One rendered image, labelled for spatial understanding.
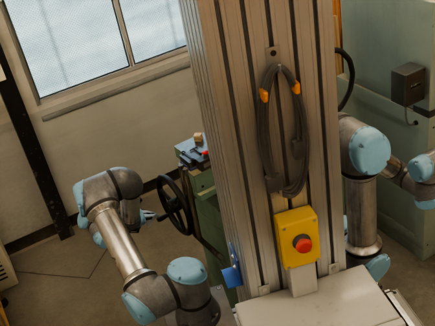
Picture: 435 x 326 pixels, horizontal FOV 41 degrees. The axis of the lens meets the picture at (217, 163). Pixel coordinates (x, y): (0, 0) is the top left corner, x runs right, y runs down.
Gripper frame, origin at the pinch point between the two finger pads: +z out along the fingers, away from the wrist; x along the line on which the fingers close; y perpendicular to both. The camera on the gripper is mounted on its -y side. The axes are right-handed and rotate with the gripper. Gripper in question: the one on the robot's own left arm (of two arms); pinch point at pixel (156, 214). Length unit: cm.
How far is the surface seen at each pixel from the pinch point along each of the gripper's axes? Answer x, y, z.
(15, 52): -122, -35, -34
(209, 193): 19.0, -19.9, 10.0
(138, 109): -118, -12, 46
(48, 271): -92, 88, -2
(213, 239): 3.4, 12.3, 33.6
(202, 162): 16.8, -32.8, 3.6
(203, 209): -1.7, -1.1, 26.4
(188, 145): -15.3, -27.9, 17.3
